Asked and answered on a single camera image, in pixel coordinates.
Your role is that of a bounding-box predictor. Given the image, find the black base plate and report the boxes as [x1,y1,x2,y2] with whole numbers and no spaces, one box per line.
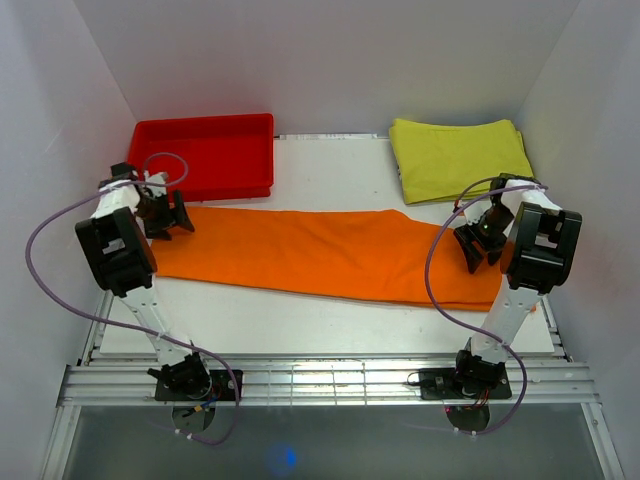
[153,369,244,402]
[418,367,512,401]

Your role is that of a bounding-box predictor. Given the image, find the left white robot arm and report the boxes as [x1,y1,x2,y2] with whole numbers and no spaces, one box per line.
[75,162,212,400]

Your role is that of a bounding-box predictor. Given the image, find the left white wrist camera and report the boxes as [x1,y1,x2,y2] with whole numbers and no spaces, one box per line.
[144,170,168,188]

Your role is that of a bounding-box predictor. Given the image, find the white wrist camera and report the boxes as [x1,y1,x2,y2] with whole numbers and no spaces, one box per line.
[451,200,485,228]
[144,170,168,188]

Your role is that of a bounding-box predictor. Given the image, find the folded yellow trousers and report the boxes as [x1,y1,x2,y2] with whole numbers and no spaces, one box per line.
[389,119,533,205]

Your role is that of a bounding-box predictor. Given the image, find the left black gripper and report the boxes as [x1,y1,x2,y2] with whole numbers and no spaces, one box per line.
[134,189,195,240]

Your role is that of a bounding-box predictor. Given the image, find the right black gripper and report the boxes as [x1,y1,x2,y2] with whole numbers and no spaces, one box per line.
[453,203,515,273]

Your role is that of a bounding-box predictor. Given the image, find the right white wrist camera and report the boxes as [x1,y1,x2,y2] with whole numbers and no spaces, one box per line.
[451,200,485,228]

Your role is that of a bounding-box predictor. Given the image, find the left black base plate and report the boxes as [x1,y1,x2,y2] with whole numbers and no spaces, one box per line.
[153,369,244,402]

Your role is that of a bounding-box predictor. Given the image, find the orange trousers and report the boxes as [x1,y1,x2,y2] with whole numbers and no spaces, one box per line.
[151,207,502,312]

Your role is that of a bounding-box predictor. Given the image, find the red plastic tray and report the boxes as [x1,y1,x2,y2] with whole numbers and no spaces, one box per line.
[127,113,274,202]

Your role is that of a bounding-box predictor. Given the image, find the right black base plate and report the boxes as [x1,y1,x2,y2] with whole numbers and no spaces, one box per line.
[418,367,512,401]

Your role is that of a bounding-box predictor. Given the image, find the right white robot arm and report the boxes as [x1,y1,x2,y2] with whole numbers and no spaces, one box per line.
[451,173,583,398]

